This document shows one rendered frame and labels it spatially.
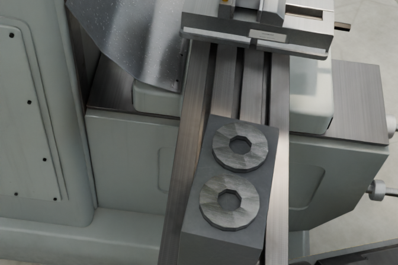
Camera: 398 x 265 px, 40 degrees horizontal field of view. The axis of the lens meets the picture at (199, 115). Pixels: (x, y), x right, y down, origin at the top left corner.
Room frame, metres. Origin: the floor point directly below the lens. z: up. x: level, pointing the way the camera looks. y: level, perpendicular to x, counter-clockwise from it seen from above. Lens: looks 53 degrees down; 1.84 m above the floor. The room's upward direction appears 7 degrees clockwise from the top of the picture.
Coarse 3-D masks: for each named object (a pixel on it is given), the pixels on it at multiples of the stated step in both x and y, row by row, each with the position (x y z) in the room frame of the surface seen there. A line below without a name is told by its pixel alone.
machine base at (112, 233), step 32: (0, 224) 0.71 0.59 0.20; (32, 224) 0.72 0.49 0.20; (96, 224) 0.75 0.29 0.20; (128, 224) 0.76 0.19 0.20; (160, 224) 0.78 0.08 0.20; (0, 256) 0.66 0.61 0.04; (32, 256) 0.66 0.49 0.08; (64, 256) 0.66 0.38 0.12; (96, 256) 0.67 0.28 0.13; (128, 256) 0.67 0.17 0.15; (288, 256) 0.72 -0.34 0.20
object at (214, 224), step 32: (224, 128) 0.52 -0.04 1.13; (256, 128) 0.52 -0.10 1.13; (224, 160) 0.46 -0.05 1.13; (256, 160) 0.46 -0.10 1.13; (192, 192) 0.40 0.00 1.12; (224, 192) 0.40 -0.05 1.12; (256, 192) 0.41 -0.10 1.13; (192, 224) 0.35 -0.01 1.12; (224, 224) 0.35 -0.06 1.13; (256, 224) 0.36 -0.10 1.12; (192, 256) 0.33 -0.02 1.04; (224, 256) 0.33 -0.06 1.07; (256, 256) 0.32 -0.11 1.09
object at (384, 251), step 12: (360, 252) 0.59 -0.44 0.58; (372, 252) 0.59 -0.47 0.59; (384, 252) 0.59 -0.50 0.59; (396, 252) 0.59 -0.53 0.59; (324, 264) 0.53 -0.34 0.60; (336, 264) 0.53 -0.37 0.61; (348, 264) 0.54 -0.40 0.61; (360, 264) 0.54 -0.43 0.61; (372, 264) 0.55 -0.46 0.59; (384, 264) 0.56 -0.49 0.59; (396, 264) 0.56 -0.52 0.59
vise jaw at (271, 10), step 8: (264, 0) 0.94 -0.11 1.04; (272, 0) 0.94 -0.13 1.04; (280, 0) 0.95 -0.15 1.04; (264, 8) 0.91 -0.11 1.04; (272, 8) 0.92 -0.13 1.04; (280, 8) 0.93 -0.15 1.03; (264, 16) 0.91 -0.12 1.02; (272, 16) 0.90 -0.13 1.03; (280, 16) 0.90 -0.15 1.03; (272, 24) 0.90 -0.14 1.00; (280, 24) 0.90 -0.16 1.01
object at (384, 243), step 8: (384, 240) 0.72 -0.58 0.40; (392, 240) 0.72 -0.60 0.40; (344, 248) 0.67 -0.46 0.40; (352, 248) 0.68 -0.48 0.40; (360, 248) 0.68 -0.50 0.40; (368, 248) 0.68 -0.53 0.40; (312, 256) 0.64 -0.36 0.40; (320, 256) 0.64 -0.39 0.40; (328, 256) 0.64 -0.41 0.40; (312, 264) 0.61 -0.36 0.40
